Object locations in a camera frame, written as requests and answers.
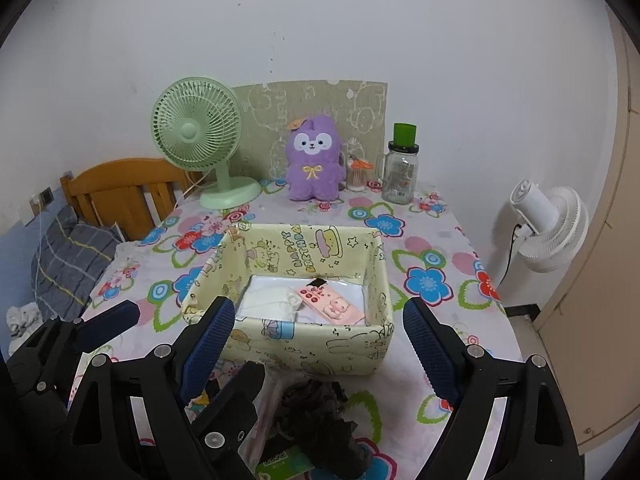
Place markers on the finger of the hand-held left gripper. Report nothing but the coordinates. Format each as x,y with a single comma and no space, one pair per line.
112,322
235,410

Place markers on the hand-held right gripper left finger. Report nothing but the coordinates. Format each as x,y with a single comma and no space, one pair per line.
207,350

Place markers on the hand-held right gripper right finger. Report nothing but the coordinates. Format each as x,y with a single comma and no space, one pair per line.
430,355

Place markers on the dark cloth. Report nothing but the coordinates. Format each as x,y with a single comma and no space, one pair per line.
320,410

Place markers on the yellow cartoon printed box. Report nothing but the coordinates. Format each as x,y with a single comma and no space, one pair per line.
300,345

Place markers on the clear plastic wrapped packet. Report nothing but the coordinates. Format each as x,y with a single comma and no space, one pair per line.
267,410

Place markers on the grey plaid pillow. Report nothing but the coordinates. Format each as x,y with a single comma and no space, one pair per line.
70,260

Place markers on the white folded cloth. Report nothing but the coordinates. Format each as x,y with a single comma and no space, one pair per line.
270,295

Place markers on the white crumpled cloth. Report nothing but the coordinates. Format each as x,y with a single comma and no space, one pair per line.
22,322

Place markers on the small black item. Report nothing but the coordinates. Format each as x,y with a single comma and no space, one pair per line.
317,281

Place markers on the glass jar green lid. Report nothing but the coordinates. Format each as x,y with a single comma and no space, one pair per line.
400,180

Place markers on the white fan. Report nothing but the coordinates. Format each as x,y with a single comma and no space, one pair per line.
555,225

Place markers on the clear swab holder orange lid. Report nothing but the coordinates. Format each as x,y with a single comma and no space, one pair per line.
357,177

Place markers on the purple plush toy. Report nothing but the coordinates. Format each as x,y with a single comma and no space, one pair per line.
312,175

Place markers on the green desk fan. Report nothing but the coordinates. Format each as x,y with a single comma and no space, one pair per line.
190,130

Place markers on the wall socket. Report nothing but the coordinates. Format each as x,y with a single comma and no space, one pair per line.
46,196

